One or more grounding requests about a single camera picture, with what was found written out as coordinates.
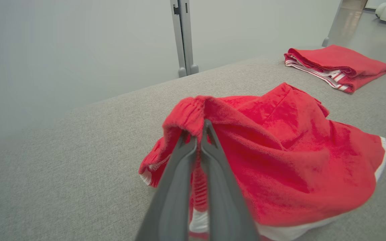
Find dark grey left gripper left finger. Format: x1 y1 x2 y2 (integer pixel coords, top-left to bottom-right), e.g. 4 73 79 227
134 129 198 241

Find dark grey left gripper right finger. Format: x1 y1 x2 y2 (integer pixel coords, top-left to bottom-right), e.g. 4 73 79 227
200 119 260 241

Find red shorts with white stripe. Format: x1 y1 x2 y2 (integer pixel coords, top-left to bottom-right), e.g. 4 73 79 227
138 82 386 241

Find red jersey with white sleeves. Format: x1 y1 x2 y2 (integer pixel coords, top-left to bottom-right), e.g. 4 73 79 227
283 45 386 93

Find grey fabric sofa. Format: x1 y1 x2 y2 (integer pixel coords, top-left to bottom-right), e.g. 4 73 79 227
0 55 386 241

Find grey partition edge foot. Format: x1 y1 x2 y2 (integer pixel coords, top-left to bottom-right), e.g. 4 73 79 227
322 0 344 48

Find grey partition joint post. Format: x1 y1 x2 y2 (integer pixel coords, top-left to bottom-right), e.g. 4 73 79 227
170 0 199 78

